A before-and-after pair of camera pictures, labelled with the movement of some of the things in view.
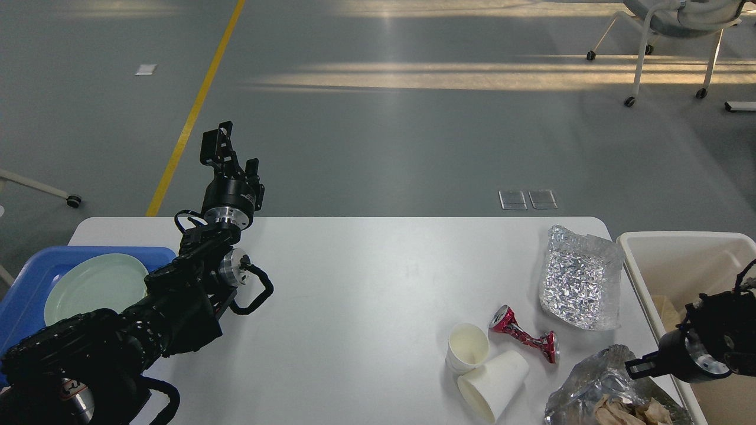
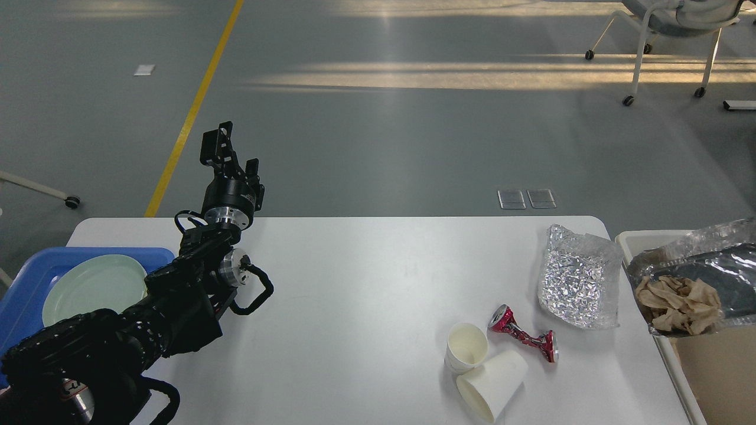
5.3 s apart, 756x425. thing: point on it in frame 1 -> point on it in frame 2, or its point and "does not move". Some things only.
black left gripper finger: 217,151 does not move
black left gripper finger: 252,180 does not move
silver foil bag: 580,278 does not move
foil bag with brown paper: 596,389 -> 692,285
